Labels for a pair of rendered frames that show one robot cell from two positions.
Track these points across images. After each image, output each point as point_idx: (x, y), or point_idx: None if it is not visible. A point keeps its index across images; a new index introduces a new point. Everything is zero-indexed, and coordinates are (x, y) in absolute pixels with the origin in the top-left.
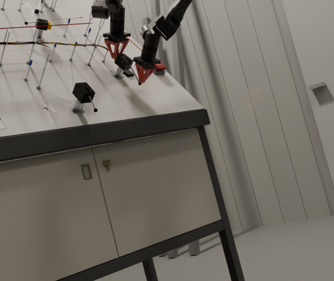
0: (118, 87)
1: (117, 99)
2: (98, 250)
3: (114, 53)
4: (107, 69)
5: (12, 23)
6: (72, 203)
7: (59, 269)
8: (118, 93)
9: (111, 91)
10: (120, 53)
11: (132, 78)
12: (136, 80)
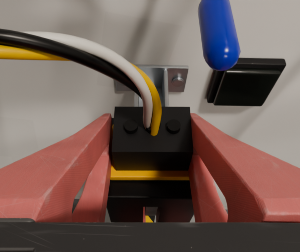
0: (72, 125)
1: (13, 157)
2: None
3: (88, 176)
4: (127, 13)
5: None
6: None
7: None
8: (42, 143)
9: (15, 131)
10: (190, 174)
11: (219, 109)
12: (235, 119)
